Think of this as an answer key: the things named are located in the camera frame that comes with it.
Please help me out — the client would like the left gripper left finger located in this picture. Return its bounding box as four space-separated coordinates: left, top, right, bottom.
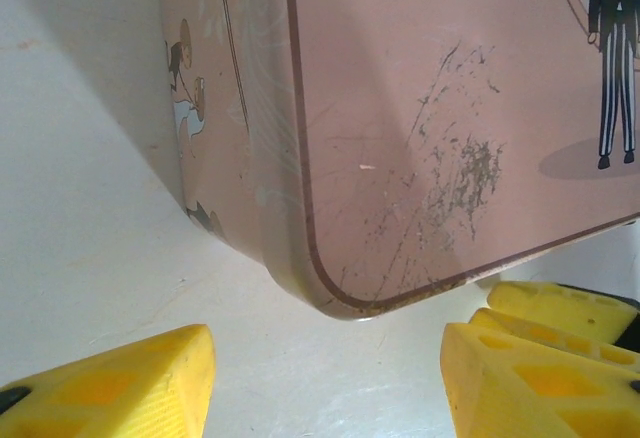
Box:
0 323 218 438

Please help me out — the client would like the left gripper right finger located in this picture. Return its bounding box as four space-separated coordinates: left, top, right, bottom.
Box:
442 321 640 438

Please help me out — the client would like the pink cartoon tin box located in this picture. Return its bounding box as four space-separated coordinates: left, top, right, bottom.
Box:
153 0 640 322

